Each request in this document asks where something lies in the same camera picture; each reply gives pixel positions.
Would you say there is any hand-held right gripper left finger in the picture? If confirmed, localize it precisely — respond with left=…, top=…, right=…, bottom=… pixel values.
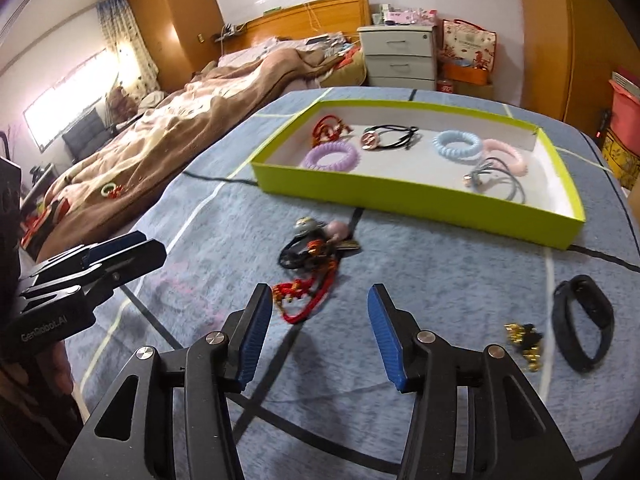
left=70, top=283, right=273, bottom=480

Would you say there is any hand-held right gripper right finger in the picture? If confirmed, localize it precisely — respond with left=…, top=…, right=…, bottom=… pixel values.
left=367, top=283, right=583, bottom=480

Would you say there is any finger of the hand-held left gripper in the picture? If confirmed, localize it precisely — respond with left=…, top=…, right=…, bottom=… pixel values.
left=17, top=239, right=167, bottom=313
left=17, top=231, right=147, bottom=291

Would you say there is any red braided hair tie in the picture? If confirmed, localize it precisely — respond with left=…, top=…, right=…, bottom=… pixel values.
left=272, top=252, right=341, bottom=326

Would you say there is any green shallow cardboard box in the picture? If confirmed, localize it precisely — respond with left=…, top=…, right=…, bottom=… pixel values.
left=250, top=99, right=586, bottom=251

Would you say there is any grey hair tie with charm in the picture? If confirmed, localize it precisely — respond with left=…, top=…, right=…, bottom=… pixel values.
left=462, top=156, right=528, bottom=206

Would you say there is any purple spiral hair tie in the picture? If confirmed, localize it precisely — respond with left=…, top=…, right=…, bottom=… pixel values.
left=301, top=141, right=357, bottom=173

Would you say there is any light blue spiral hair tie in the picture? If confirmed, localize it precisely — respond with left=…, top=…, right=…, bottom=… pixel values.
left=432, top=130, right=485, bottom=166

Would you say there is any black hair tie round charm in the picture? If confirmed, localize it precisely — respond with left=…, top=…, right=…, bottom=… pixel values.
left=361, top=125, right=421, bottom=153

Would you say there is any red heart hair tie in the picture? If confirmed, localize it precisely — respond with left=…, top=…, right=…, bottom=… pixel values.
left=312, top=114, right=353, bottom=143

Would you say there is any pink spiral hair tie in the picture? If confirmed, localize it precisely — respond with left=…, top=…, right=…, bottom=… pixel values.
left=482, top=137, right=528, bottom=177

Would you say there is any person's left hand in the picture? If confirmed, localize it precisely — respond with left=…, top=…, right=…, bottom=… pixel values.
left=47, top=342, right=83, bottom=433

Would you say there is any blue plaid bedsheet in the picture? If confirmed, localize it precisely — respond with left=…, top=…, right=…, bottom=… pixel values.
left=65, top=87, right=640, bottom=480

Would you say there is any grey chair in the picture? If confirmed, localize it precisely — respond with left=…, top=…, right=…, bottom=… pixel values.
left=62, top=110, right=113, bottom=163

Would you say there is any black gold hair clip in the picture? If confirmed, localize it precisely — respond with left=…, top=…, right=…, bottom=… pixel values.
left=504, top=322, right=546, bottom=373

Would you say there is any brown teddy bear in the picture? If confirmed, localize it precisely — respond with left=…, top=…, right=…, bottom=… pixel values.
left=107, top=85, right=138, bottom=123

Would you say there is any window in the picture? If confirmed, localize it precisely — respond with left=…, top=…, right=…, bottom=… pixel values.
left=22, top=47, right=121, bottom=153

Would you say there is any brown blanket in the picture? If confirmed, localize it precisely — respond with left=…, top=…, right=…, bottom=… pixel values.
left=37, top=45, right=366, bottom=263

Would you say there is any black wristband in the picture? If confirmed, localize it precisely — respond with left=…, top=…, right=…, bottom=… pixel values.
left=551, top=275, right=615, bottom=373

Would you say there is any floral curtain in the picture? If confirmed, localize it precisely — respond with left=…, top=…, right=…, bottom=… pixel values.
left=96, top=0, right=161, bottom=93

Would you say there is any wooden wardrobe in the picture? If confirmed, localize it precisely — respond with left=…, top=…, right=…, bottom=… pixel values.
left=125, top=0, right=226, bottom=93

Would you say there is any white drawer nightstand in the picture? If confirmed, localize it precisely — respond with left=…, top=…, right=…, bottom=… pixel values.
left=357, top=24, right=441, bottom=92

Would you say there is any orange box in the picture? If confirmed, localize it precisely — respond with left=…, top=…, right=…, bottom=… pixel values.
left=442, top=62, right=491, bottom=86

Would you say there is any yellow box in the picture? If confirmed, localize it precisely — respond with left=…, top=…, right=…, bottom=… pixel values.
left=602, top=127, right=640, bottom=188

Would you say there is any wooden headboard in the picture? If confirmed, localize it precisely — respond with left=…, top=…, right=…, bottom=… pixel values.
left=220, top=0, right=372, bottom=56

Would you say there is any red floral gift bag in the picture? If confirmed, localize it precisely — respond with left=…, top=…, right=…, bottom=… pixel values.
left=440, top=17, right=498, bottom=68

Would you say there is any pink box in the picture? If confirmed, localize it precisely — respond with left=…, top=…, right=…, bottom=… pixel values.
left=387, top=7, right=436, bottom=26

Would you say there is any pink plastic bin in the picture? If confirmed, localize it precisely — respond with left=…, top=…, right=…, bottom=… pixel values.
left=607, top=77, right=640, bottom=133

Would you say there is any wooden door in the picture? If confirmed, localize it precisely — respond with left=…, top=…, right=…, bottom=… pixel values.
left=515, top=0, right=640, bottom=126

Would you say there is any patterned flat box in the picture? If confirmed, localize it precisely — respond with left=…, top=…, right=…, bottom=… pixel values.
left=610, top=67, right=640, bottom=91

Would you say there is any black hair tie pink bead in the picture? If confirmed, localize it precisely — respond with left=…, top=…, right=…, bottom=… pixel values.
left=320, top=220, right=362, bottom=256

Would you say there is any black hair tie grey charm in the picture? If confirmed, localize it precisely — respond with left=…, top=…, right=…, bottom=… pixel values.
left=277, top=216, right=326, bottom=271

